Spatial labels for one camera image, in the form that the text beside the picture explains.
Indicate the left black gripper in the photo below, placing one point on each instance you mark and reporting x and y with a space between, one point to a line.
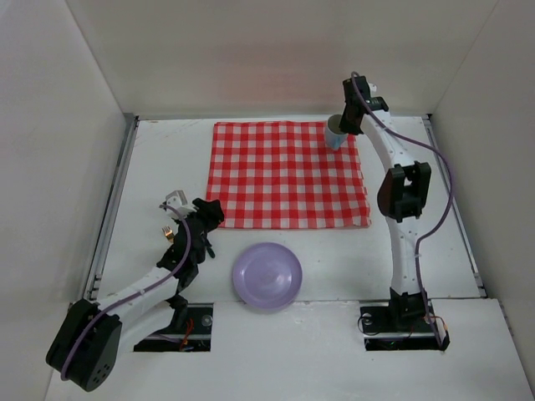
195 228

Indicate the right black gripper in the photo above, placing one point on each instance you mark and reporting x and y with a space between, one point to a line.
350 115

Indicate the light blue mug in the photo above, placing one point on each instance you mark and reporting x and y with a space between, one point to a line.
334 137

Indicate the gold knife black handle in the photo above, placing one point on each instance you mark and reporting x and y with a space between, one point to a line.
209 249

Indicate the red white checkered cloth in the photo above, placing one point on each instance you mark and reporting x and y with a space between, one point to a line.
281 175

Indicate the purple plate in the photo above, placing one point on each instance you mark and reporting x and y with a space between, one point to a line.
267 276

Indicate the gold fork black handle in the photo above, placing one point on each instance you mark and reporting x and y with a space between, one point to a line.
168 233

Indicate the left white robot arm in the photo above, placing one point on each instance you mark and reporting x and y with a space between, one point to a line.
94 333

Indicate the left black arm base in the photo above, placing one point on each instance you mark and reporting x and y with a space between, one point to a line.
189 332

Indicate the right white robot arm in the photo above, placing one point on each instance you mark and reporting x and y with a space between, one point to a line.
401 199

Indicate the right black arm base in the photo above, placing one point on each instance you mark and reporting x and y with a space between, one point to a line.
404 323

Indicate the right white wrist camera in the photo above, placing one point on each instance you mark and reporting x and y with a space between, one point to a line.
372 89

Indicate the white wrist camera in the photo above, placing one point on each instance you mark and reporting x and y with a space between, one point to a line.
372 89
175 204

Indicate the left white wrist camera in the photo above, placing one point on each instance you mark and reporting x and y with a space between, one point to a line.
175 204

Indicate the right aluminium rail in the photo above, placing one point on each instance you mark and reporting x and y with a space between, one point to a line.
427 122

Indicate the aluminium rail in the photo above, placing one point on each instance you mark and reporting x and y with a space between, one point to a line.
427 122
94 277

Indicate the left aluminium rail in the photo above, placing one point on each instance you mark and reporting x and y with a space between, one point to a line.
94 277

